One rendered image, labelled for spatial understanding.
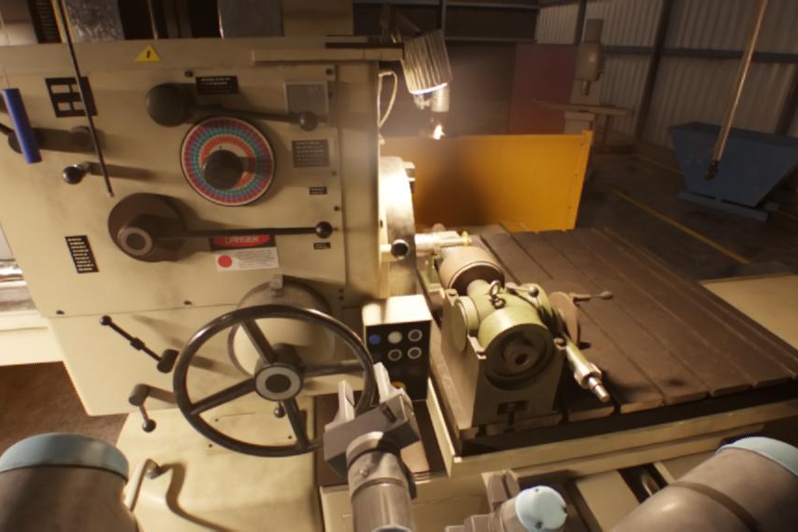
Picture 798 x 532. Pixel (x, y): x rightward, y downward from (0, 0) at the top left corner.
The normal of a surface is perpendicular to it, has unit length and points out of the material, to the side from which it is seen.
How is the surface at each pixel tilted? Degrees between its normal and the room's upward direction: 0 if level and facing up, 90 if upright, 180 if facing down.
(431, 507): 90
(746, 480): 15
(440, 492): 90
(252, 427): 0
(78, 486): 51
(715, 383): 0
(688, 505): 24
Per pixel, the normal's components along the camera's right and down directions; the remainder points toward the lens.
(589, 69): -0.44, 0.41
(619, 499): 0.01, -0.88
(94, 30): 0.17, 0.46
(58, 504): 0.64, -0.74
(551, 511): 0.18, -0.63
